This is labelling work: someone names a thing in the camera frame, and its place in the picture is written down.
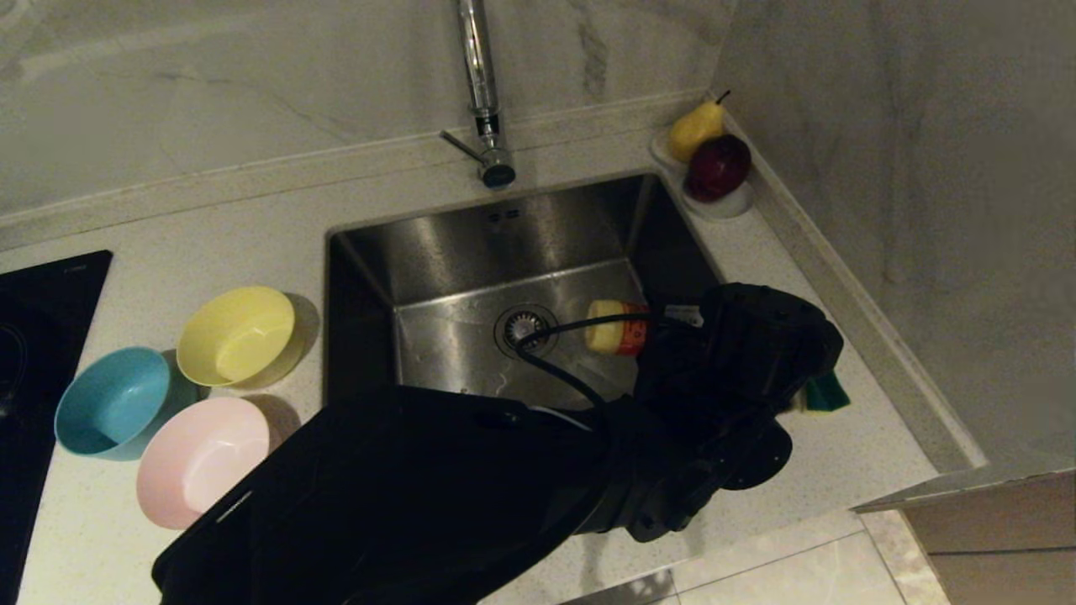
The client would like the pink plastic bowl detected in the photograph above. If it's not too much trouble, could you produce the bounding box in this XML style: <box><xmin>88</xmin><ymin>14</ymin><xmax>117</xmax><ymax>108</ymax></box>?
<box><xmin>136</xmin><ymin>397</ymin><xmax>292</xmax><ymax>530</ymax></box>

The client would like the black cable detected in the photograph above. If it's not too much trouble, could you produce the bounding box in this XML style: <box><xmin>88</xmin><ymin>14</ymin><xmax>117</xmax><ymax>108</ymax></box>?
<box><xmin>513</xmin><ymin>313</ymin><xmax>700</xmax><ymax>421</ymax></box>

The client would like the yellow pear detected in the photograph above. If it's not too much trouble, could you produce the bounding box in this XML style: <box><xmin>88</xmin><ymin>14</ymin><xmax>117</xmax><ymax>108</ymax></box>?
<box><xmin>668</xmin><ymin>91</ymin><xmax>731</xmax><ymax>165</ymax></box>

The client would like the round metal drain strainer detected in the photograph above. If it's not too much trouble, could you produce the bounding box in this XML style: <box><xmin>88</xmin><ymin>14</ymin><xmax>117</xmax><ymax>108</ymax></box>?
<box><xmin>493</xmin><ymin>303</ymin><xmax>561</xmax><ymax>363</ymax></box>

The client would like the chrome faucet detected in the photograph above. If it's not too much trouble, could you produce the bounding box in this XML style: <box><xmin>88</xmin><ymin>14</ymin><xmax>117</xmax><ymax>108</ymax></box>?
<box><xmin>439</xmin><ymin>0</ymin><xmax>518</xmax><ymax>190</ymax></box>

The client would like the dark red apple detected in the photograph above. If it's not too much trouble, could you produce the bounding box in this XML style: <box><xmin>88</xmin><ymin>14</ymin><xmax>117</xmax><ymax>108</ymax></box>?
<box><xmin>685</xmin><ymin>134</ymin><xmax>752</xmax><ymax>204</ymax></box>

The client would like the black induction cooktop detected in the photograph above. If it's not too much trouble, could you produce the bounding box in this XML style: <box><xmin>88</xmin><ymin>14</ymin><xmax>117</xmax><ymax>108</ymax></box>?
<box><xmin>0</xmin><ymin>250</ymin><xmax>113</xmax><ymax>605</ymax></box>

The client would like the stainless steel sink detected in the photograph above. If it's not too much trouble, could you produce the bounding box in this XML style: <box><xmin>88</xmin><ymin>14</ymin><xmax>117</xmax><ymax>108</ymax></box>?
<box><xmin>322</xmin><ymin>172</ymin><xmax>793</xmax><ymax>539</ymax></box>

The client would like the green yellow sponge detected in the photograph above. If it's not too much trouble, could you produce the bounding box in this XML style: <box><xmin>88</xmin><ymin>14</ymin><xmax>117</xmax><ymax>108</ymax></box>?
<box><xmin>794</xmin><ymin>370</ymin><xmax>852</xmax><ymax>414</ymax></box>

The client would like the small white dish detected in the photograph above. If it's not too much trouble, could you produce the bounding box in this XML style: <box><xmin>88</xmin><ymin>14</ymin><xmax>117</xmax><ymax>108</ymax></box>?
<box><xmin>649</xmin><ymin>126</ymin><xmax>756</xmax><ymax>221</ymax></box>

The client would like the yellow plastic bowl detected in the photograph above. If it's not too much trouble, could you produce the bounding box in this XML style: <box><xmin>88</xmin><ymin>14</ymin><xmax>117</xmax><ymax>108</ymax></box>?
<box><xmin>176</xmin><ymin>286</ymin><xmax>308</xmax><ymax>389</ymax></box>

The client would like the blue plastic bowl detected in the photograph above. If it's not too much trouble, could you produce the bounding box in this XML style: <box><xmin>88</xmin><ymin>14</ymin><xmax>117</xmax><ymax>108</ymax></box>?
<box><xmin>54</xmin><ymin>346</ymin><xmax>203</xmax><ymax>461</ymax></box>

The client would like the orange detergent bottle yellow cap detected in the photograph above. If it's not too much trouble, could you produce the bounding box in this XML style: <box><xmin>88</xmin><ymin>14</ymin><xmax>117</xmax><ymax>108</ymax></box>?
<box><xmin>584</xmin><ymin>300</ymin><xmax>653</xmax><ymax>356</ymax></box>

